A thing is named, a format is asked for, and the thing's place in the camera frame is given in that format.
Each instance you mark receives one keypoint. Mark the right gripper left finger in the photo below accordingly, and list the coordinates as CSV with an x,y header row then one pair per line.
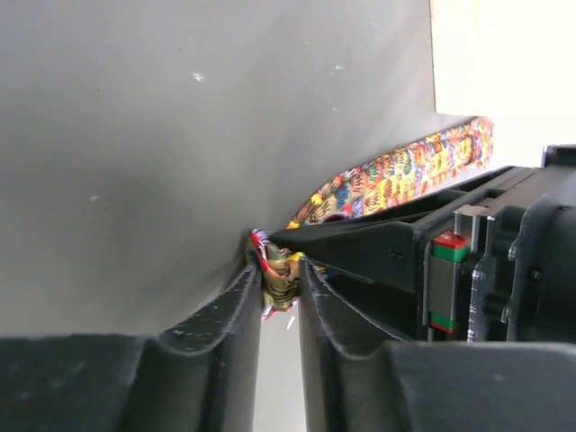
x,y
199,375

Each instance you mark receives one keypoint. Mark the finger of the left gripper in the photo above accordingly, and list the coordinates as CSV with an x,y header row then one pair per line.
x,y
380,248

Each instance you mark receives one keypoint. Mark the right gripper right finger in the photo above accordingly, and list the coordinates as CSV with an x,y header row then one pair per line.
x,y
357,378

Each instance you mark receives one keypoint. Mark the colourful banana print tie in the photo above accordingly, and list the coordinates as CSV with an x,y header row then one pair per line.
x,y
397,177

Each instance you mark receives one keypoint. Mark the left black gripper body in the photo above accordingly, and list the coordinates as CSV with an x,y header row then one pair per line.
x,y
502,268

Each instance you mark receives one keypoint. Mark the wooden eight-compartment box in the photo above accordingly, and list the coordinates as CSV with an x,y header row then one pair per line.
x,y
513,61

